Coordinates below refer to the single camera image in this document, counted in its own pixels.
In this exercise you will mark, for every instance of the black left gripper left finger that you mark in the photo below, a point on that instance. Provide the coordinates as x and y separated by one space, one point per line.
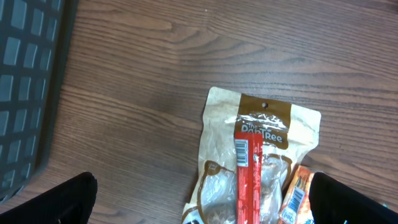
68 203

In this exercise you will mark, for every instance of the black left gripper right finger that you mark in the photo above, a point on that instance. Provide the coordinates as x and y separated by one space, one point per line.
334 202

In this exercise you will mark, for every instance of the small orange sachet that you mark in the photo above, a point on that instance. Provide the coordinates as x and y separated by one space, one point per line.
295 208

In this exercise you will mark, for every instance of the beige snack pouch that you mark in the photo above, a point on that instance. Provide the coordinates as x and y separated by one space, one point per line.
288 132

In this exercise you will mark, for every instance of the red stick packet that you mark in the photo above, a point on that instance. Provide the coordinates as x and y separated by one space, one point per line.
249 162

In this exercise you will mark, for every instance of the grey plastic mesh basket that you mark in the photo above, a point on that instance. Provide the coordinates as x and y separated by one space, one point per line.
35 39

